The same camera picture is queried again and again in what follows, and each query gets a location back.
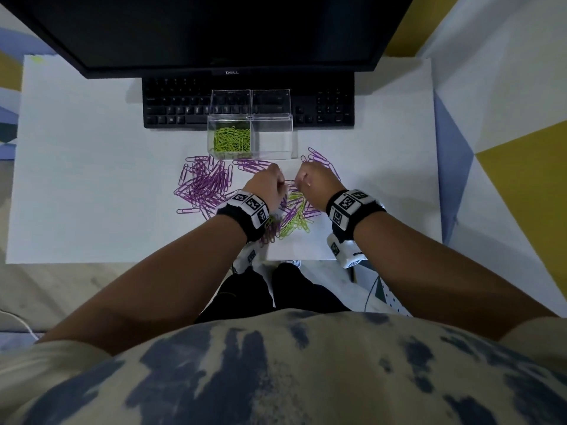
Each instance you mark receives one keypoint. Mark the person's left hand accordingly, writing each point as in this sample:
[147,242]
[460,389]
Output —
[266,185]

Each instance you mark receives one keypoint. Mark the person's right hand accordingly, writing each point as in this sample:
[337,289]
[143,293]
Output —
[321,185]

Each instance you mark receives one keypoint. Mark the pile of mixed paper clips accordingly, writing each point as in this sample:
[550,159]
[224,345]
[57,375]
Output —
[294,219]

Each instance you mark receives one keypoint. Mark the transparent box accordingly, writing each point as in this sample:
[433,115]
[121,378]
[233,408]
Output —
[228,121]
[272,141]

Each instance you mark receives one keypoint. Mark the heap of green paper clips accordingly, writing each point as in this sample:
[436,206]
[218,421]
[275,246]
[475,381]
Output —
[231,140]

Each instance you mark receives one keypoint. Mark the heap of purple paper clips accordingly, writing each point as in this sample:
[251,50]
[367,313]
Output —
[204,185]

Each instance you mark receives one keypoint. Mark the person's right forearm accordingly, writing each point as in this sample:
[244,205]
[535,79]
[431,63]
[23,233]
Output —
[443,278]

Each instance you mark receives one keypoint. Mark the person's left forearm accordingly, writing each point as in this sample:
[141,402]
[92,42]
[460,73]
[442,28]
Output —
[150,292]

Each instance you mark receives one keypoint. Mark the person's black trousers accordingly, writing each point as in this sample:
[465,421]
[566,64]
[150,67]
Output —
[301,292]

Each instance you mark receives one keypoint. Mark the person's tie-dye shirt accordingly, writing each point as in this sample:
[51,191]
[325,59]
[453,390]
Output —
[288,371]

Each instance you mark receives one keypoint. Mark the black left wristband with markers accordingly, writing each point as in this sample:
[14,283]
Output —
[239,221]

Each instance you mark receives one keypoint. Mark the black wristband with markers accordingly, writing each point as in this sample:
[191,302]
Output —
[367,219]
[239,221]

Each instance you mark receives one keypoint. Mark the black right wristband with markers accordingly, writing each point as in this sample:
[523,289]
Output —
[367,219]

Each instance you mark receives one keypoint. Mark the black keyboard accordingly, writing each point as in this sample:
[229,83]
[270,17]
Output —
[172,106]

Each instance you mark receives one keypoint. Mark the black computer monitor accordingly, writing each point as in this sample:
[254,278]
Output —
[199,26]

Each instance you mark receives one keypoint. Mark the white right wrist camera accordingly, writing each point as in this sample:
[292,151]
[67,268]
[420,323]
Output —
[347,252]

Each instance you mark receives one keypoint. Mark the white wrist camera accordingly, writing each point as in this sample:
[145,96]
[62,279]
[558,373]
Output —
[246,256]
[347,252]

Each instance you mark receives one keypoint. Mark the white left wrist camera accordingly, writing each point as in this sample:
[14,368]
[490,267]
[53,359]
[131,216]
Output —
[246,256]

